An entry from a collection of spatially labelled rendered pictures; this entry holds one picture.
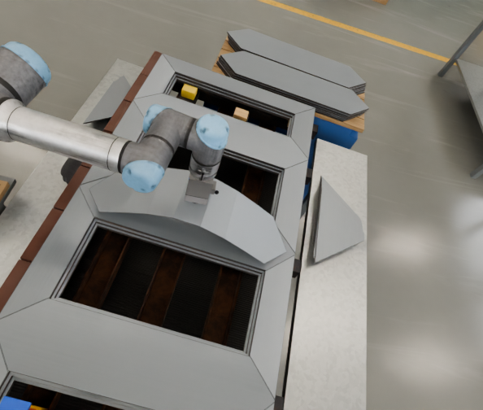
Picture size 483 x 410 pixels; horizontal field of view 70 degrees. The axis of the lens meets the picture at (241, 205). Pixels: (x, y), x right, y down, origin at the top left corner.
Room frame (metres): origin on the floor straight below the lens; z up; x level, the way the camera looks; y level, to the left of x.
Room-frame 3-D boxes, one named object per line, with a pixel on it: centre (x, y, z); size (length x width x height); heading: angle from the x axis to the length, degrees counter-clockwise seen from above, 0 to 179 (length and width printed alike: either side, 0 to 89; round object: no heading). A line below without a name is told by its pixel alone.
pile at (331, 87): (1.61, 0.03, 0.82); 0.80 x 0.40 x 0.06; 98
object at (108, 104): (1.04, 0.69, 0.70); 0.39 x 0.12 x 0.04; 8
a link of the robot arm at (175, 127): (0.54, 0.23, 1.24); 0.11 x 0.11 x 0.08; 5
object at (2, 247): (0.69, 0.67, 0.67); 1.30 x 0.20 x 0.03; 8
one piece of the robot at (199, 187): (0.56, 0.12, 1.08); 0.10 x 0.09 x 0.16; 106
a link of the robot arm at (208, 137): (0.56, 0.13, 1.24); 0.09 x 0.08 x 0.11; 95
